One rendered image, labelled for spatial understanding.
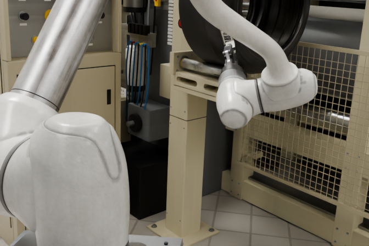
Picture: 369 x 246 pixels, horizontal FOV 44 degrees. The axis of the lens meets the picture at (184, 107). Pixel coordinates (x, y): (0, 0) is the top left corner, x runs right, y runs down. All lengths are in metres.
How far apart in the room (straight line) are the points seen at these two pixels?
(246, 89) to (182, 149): 0.92
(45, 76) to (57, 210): 0.30
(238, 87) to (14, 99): 0.67
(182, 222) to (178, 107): 0.57
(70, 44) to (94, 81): 1.21
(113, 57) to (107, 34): 0.11
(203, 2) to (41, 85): 0.45
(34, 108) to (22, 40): 1.17
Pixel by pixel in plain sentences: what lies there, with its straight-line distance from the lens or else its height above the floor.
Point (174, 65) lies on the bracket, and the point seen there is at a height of 0.89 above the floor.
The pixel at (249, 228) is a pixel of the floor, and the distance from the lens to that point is 2.52.
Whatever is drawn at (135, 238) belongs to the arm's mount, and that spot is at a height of 0.74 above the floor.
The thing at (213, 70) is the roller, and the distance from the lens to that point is 1.83.
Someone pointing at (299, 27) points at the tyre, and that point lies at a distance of 1.97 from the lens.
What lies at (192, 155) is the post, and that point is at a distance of 2.20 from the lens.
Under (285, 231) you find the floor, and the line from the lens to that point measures 2.54.
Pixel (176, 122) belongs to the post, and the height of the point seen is 0.60.
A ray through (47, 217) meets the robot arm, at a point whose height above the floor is 0.88.
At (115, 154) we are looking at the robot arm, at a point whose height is 0.97.
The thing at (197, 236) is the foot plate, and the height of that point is 0.01.
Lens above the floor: 1.24
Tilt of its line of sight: 15 degrees down
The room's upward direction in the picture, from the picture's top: 3 degrees clockwise
